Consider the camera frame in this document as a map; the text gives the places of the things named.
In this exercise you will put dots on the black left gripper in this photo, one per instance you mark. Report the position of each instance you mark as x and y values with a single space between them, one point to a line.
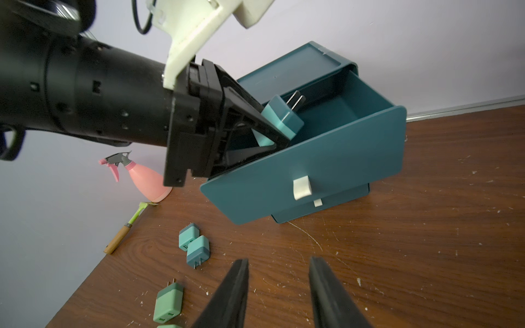
86 89

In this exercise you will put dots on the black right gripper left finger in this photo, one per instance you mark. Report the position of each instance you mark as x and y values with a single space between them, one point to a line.
227 308

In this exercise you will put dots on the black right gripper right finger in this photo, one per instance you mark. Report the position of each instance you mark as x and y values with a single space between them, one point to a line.
332 305

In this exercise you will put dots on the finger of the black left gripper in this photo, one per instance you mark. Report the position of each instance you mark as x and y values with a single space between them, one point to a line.
228 160
227 80

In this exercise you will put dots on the teal plug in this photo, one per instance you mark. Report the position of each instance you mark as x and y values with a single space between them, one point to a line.
283 114
198 252
188 234

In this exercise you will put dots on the teal top drawer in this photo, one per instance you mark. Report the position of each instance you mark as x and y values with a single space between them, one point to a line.
382 136

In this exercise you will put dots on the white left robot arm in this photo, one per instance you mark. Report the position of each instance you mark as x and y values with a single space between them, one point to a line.
242 126

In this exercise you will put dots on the white top drawer knob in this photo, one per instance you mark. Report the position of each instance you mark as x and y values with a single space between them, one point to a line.
302 188

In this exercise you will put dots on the dark teal drawer cabinet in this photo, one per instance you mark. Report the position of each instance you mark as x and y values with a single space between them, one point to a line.
303 82

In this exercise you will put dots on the light green plug left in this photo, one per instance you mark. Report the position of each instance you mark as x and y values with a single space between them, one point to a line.
168 303

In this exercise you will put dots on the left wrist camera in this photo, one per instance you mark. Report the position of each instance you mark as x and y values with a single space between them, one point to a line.
190 24

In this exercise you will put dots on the green wooden handled brush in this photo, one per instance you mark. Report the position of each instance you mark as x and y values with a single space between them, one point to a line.
123 232

